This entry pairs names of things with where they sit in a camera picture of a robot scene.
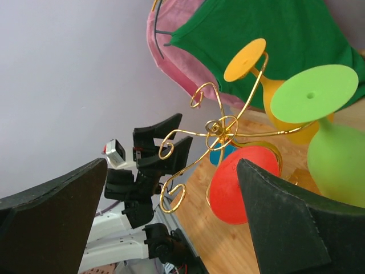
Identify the pink shirt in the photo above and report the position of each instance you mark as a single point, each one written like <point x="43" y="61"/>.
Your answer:
<point x="180" y="66"/>

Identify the green wine glass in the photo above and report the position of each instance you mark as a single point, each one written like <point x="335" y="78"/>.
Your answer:
<point x="335" y="155"/>

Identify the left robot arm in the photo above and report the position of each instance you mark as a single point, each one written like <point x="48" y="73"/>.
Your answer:
<point x="124" y="230"/>

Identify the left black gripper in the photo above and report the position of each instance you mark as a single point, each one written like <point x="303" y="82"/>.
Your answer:
<point x="145" y="153"/>

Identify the orange yellow wine glass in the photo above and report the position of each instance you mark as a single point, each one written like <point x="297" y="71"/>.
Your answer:
<point x="253" y="59"/>

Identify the amber rack base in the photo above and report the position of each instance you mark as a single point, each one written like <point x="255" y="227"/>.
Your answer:
<point x="303" y="179"/>

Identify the yellow clothes hanger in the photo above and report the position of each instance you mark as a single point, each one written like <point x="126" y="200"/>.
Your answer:
<point x="154" y="5"/>

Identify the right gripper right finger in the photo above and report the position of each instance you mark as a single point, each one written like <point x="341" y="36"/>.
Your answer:
<point x="297" y="231"/>

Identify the green shirt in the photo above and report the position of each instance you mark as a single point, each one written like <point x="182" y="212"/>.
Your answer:
<point x="299" y="35"/>

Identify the red wine glass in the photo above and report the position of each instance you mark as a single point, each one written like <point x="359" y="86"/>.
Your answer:
<point x="225" y="196"/>

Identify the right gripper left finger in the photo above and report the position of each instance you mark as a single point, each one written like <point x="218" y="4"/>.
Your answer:
<point x="44" y="229"/>

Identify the grey clothes hanger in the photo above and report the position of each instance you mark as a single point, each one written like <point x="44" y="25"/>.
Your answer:
<point x="163" y="25"/>

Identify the blue wine glass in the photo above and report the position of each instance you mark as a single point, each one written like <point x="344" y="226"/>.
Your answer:
<point x="215" y="153"/>

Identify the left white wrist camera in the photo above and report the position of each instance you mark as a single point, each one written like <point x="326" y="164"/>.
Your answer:
<point x="117" y="156"/>

